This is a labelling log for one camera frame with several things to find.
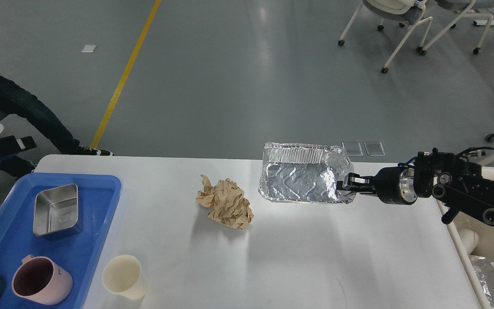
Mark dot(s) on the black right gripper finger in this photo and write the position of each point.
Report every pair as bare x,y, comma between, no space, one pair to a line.
358,184

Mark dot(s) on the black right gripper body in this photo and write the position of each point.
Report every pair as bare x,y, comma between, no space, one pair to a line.
395,185

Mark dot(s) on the aluminium foil tray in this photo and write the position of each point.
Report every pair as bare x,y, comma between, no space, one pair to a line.
302,172

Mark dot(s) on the cream paper cup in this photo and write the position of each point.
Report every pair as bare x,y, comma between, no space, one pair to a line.
123,275

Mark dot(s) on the stainless steel rectangular container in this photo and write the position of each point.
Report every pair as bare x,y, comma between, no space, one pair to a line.
57,212

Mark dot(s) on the pink mug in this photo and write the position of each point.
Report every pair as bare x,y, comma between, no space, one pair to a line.
41,280

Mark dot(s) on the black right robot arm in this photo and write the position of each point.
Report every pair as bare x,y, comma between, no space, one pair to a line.
450,178

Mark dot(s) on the beige plastic bin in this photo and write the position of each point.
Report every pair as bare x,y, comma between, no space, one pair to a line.
485,248

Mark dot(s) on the crumpled brown paper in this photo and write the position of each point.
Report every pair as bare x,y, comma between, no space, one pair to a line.
227,201

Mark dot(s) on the foil tray inside bin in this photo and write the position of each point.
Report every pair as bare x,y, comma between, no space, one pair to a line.
484,270

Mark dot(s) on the white chair with grey seat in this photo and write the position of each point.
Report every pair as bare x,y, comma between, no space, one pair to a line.
409,13

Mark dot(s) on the blue plastic tray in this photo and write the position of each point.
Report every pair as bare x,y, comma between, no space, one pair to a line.
77,253

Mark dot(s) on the person in beige sweater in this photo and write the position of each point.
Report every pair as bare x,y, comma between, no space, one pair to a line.
16,100

